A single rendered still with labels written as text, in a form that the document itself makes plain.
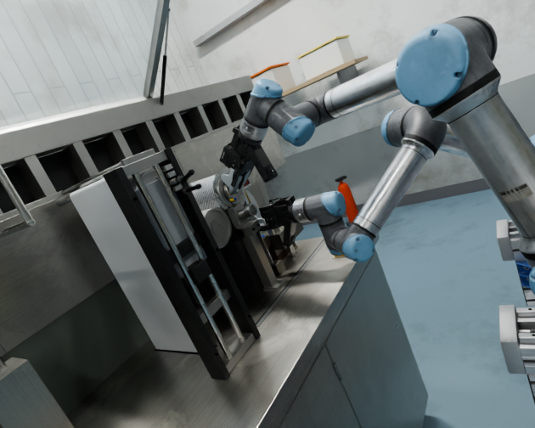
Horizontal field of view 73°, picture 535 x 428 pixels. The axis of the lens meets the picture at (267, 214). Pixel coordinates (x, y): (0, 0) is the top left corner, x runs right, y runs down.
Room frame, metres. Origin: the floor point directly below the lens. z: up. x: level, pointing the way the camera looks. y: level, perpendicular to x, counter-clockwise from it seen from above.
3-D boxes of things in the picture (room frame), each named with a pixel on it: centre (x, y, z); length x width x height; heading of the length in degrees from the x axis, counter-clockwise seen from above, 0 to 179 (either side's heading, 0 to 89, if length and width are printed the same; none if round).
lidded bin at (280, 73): (3.88, -0.51, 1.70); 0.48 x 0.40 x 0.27; 53
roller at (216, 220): (1.16, 0.25, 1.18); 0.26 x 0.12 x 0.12; 52
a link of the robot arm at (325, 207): (1.05, -0.17, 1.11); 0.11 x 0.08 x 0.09; 52
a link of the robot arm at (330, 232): (1.03, -0.17, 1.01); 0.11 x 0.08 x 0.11; 7
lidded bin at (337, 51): (3.47, -1.06, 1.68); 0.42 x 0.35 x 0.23; 53
